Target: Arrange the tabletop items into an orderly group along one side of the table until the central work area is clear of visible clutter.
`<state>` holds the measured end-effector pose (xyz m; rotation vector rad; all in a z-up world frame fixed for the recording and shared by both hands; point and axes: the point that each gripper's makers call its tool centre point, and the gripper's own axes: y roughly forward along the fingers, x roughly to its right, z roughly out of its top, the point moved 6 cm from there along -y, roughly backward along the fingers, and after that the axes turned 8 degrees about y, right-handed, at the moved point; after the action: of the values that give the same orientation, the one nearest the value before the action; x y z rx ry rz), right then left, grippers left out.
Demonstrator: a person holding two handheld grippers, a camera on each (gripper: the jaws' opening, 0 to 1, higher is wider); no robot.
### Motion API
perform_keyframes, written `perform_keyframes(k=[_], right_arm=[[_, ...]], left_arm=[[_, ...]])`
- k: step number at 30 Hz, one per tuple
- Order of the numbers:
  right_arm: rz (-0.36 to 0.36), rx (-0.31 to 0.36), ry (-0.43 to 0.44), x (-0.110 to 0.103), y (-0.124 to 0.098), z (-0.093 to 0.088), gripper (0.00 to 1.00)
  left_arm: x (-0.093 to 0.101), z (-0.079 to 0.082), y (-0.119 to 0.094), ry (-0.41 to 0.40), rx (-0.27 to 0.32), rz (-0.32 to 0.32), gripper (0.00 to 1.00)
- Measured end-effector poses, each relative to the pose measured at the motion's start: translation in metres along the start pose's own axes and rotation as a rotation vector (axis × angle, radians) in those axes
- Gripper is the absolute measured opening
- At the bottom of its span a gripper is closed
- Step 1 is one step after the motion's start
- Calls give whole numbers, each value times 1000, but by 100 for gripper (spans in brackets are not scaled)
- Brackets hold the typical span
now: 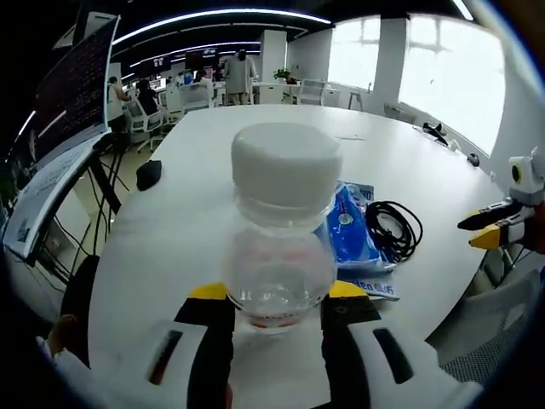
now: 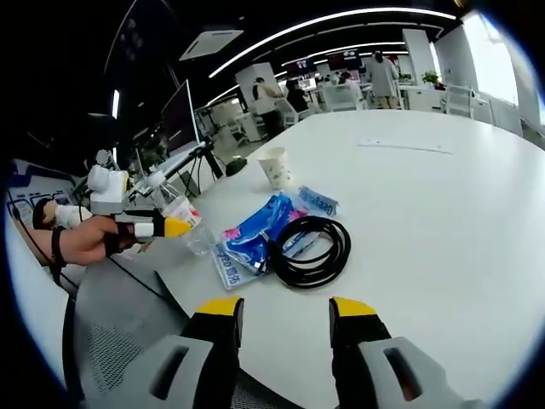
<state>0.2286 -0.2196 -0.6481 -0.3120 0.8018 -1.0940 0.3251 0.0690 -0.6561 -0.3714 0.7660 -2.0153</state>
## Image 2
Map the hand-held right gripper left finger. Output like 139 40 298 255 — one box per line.
135 297 246 409

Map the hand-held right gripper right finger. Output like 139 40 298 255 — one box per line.
328 297 486 409

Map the clear water bottle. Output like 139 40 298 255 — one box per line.
148 172 216 256

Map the blue mouse pad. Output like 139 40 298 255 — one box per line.
212 186 341 291

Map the blue tissue pack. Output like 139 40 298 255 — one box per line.
221 193 307 274

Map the black cable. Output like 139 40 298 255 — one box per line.
259 216 353 289

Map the white paper cup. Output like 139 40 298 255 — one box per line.
258 147 291 190

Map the person's left hand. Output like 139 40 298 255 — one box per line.
63 215 124 268

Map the black tripod stand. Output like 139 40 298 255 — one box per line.
186 142 225 195

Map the small black object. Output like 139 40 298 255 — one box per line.
224 158 248 177

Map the grey office chair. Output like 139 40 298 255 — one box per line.
63 259 192 409

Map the computer monitor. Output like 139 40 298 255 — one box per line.
160 78 201 153

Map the white table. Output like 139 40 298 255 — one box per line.
127 109 545 409

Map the ceiling air conditioner vent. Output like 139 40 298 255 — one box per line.
178 28 244 63

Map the white chair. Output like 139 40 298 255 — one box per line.
442 84 476 118

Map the black wrist strap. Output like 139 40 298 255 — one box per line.
51 227 67 268

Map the white table cable flap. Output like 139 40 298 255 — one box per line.
357 136 455 155

